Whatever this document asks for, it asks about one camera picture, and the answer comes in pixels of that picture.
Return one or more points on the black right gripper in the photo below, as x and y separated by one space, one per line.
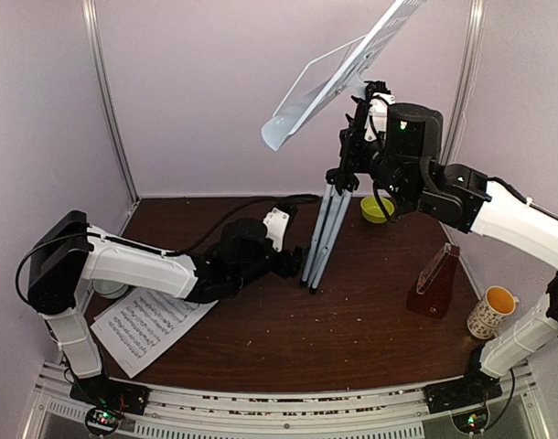
349 137

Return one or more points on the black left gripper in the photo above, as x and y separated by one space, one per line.
292 264

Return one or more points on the sheet music page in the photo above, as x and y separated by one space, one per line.
141 327

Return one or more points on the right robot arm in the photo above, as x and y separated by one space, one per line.
397 144

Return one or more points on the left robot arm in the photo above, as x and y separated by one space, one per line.
73 250

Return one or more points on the lime green bowl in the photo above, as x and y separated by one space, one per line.
376 211

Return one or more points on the brown wooden metronome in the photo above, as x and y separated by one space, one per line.
431 292

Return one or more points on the pale celadon bowl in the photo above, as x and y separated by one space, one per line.
109 289

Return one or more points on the patterned yellow-lined mug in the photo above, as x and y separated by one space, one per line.
492 309

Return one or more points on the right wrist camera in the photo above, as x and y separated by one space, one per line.
378 98

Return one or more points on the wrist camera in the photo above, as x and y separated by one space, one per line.
277 222
378 98

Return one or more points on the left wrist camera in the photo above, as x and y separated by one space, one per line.
277 222

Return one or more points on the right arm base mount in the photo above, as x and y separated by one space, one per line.
455 394

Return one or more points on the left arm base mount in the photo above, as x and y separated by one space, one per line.
116 396

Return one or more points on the aluminium front rail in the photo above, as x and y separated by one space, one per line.
388 412

